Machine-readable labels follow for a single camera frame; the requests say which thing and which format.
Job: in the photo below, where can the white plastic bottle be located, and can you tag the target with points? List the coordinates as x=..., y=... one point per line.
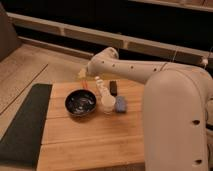
x=103, y=90

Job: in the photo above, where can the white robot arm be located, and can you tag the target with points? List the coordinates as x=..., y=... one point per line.
x=174, y=109

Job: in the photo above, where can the wooden cutting board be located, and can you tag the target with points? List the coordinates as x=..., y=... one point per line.
x=98, y=142

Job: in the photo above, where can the white shelf rail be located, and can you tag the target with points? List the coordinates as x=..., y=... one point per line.
x=129, y=43

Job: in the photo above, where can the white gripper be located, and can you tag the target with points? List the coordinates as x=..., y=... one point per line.
x=83, y=74

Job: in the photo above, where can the blue sponge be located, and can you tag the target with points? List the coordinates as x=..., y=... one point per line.
x=120, y=105

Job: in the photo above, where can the red orange pepper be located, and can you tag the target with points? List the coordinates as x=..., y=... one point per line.
x=85, y=85

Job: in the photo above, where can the dark ceramic bowl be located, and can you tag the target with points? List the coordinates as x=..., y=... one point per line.
x=80, y=103

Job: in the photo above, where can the white plastic cup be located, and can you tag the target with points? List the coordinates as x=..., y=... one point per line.
x=108, y=103

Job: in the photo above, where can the black rectangular block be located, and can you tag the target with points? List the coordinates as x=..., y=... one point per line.
x=113, y=88

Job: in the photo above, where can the dark green mat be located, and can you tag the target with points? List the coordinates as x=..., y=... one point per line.
x=22, y=140

